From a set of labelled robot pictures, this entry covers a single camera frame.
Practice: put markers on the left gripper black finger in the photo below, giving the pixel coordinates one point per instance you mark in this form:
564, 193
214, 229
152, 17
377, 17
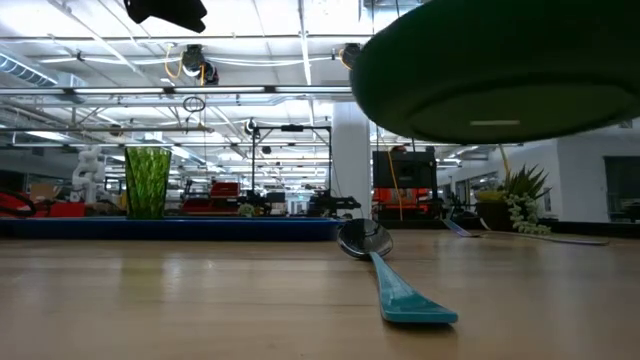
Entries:
137, 10
187, 12

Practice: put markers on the green textured glass cup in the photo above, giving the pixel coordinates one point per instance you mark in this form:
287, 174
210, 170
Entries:
147, 185

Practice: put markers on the green round plate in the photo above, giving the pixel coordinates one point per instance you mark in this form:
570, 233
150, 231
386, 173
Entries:
500, 75

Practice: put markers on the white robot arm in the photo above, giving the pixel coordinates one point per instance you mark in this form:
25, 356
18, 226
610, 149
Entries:
88, 175

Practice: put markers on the blue plastic tray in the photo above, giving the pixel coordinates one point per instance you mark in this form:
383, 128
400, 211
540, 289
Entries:
170, 228

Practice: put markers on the long ceiling light strip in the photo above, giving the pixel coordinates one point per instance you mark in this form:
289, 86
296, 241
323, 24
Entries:
200, 90

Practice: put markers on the red tool chest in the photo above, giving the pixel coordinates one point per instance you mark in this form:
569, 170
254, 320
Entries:
220, 197

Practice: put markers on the red plastic bin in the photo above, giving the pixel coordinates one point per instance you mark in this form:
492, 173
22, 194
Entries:
67, 210

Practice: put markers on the white square pillar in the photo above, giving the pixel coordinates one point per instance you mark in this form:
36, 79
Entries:
351, 165

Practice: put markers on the black monitor screen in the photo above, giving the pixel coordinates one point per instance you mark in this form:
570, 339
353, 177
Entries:
404, 169

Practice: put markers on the potted succulent plant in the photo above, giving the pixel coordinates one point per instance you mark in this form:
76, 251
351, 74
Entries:
522, 200

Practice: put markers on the tall black frame stand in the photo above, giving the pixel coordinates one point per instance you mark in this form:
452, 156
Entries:
292, 128

